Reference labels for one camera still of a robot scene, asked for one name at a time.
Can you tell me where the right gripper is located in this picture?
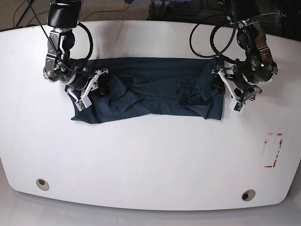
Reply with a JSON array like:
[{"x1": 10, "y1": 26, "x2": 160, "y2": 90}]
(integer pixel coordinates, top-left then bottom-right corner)
[{"x1": 70, "y1": 75, "x2": 111, "y2": 96}]

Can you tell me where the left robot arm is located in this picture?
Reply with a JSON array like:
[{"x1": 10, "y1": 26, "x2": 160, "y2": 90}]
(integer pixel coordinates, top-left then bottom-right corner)
[{"x1": 210, "y1": 0, "x2": 277, "y2": 94}]

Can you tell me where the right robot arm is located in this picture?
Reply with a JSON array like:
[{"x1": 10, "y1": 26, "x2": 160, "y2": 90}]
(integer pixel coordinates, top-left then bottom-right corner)
[{"x1": 43, "y1": 0, "x2": 96, "y2": 95}]

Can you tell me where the red tape rectangle marking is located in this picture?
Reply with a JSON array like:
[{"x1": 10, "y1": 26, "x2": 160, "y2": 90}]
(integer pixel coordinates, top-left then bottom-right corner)
[{"x1": 262, "y1": 133, "x2": 283, "y2": 168}]

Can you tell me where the right table cable grommet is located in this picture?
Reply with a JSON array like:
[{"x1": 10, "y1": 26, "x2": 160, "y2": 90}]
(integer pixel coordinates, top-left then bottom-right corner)
[{"x1": 241, "y1": 189, "x2": 256, "y2": 202}]

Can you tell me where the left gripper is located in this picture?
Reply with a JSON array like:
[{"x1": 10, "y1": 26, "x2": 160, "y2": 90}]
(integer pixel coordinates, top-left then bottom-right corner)
[{"x1": 211, "y1": 73, "x2": 255, "y2": 94}]

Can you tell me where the yellow cable on floor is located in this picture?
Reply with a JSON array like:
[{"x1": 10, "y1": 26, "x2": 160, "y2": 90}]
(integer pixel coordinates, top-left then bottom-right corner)
[{"x1": 80, "y1": 0, "x2": 132, "y2": 22}]

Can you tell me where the dark teal t-shirt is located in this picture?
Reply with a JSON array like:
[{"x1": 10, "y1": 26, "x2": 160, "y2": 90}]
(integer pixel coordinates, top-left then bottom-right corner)
[{"x1": 73, "y1": 57, "x2": 224, "y2": 124}]

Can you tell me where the table cable grommet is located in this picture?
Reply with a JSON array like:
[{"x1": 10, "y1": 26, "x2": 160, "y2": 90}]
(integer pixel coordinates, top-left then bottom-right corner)
[
  {"x1": 241, "y1": 189, "x2": 256, "y2": 202},
  {"x1": 36, "y1": 178, "x2": 49, "y2": 191}
]

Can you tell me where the left table cable grommet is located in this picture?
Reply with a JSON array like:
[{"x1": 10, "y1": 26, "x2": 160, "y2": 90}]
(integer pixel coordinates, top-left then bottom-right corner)
[{"x1": 36, "y1": 178, "x2": 49, "y2": 191}]

